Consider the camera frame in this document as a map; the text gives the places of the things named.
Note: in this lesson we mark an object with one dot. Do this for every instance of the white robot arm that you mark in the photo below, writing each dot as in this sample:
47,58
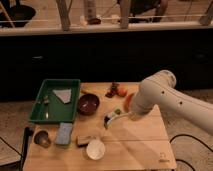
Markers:
159,89

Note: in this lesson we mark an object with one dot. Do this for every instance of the green plastic tray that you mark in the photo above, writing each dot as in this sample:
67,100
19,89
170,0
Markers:
58,111

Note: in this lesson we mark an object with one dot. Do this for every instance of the black clamp post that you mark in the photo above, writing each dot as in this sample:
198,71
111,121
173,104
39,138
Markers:
27,134

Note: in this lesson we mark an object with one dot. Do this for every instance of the orange bowl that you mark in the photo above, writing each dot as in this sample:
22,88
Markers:
127,102

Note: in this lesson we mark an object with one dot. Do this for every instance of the blue sponge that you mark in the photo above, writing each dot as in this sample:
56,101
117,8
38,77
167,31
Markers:
63,136

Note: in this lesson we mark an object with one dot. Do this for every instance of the dark metal cup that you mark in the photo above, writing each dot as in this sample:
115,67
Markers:
42,138

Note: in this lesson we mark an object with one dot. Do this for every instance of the grey cloth in tray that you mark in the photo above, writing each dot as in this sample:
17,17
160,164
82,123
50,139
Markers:
64,95

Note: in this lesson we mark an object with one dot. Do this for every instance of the orange tomato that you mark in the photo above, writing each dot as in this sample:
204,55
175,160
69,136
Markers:
121,91

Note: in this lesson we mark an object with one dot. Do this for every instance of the white handled brush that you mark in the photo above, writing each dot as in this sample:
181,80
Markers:
112,116

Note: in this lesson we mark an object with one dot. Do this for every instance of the metal spoon in tray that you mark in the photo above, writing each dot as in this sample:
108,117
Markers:
46,106

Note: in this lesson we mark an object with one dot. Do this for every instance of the dark red grapes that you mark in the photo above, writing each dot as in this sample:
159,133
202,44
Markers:
113,90

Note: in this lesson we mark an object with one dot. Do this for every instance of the purple bowl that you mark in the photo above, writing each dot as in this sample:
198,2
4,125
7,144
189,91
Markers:
88,104

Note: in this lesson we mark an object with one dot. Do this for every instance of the green pepper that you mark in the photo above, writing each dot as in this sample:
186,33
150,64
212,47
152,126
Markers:
118,111

